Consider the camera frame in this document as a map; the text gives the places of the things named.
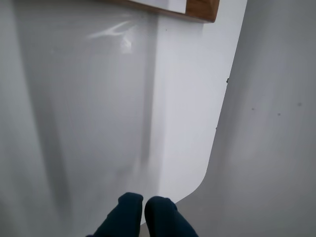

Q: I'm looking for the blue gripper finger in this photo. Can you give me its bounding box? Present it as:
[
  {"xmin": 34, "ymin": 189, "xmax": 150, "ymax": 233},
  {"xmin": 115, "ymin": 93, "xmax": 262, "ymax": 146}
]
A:
[
  {"xmin": 144, "ymin": 196, "xmax": 198, "ymax": 237},
  {"xmin": 86, "ymin": 192, "xmax": 144, "ymax": 237}
]

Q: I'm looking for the wooden chess board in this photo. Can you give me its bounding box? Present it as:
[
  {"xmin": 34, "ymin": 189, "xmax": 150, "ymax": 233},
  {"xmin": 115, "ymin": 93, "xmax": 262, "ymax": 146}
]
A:
[{"xmin": 128, "ymin": 0, "xmax": 220, "ymax": 24}]

